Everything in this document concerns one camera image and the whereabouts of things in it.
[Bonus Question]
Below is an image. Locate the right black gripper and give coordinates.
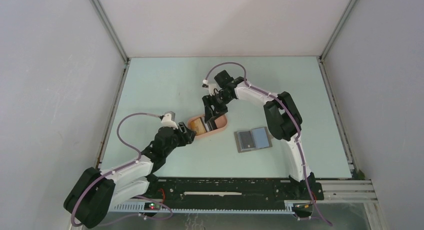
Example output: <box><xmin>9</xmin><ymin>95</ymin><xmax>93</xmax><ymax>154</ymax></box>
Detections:
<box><xmin>201</xmin><ymin>92</ymin><xmax>234</xmax><ymax>123</ymax></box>

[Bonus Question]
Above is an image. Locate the pink oval tray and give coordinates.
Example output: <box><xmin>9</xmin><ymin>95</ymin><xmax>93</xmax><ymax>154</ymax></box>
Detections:
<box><xmin>187</xmin><ymin>114</ymin><xmax>228</xmax><ymax>139</ymax></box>

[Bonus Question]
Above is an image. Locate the grey card holder wallet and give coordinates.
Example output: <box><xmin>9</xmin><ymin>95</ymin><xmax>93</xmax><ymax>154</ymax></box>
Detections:
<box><xmin>234</xmin><ymin>127</ymin><xmax>273</xmax><ymax>153</ymax></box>

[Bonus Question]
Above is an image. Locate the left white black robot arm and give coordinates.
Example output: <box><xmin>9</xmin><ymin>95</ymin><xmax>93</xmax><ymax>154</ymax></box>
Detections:
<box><xmin>63</xmin><ymin>122</ymin><xmax>196</xmax><ymax>228</ymax></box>

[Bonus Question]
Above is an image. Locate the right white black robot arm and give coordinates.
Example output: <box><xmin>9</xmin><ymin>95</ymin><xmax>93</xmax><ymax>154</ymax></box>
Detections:
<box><xmin>202</xmin><ymin>71</ymin><xmax>315</xmax><ymax>199</ymax></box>

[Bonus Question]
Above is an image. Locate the yellow credit card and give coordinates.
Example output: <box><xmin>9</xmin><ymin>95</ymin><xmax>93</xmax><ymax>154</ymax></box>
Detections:
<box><xmin>191</xmin><ymin>118</ymin><xmax>206</xmax><ymax>135</ymax></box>

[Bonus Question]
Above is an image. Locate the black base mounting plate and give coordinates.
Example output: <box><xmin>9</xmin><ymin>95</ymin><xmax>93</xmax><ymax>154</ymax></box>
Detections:
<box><xmin>144</xmin><ymin>177</ymin><xmax>325</xmax><ymax>211</ymax></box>

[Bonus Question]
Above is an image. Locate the right controller board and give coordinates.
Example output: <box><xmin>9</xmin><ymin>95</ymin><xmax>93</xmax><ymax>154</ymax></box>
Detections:
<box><xmin>292</xmin><ymin>204</ymin><xmax>313</xmax><ymax>212</ymax></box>

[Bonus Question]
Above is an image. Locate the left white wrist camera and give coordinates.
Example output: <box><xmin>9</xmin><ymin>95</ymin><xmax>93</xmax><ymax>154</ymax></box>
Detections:
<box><xmin>160</xmin><ymin>111</ymin><xmax>178</xmax><ymax>129</ymax></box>

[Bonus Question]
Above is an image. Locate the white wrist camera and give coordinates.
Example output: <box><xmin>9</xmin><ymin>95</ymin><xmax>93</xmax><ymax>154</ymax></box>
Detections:
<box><xmin>160</xmin><ymin>111</ymin><xmax>178</xmax><ymax>129</ymax></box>
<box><xmin>202</xmin><ymin>79</ymin><xmax>219</xmax><ymax>96</ymax></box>

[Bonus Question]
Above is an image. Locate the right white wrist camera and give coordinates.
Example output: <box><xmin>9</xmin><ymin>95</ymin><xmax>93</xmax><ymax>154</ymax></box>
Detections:
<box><xmin>202</xmin><ymin>79</ymin><xmax>219</xmax><ymax>96</ymax></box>

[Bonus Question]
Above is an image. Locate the white cable duct strip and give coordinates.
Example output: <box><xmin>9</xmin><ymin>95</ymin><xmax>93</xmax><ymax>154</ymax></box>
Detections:
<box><xmin>86</xmin><ymin>201</ymin><xmax>296</xmax><ymax>215</ymax></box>

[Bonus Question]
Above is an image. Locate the aluminium frame rail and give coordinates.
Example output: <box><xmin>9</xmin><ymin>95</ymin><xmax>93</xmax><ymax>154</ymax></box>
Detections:
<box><xmin>76</xmin><ymin>179</ymin><xmax>379</xmax><ymax>204</ymax></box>

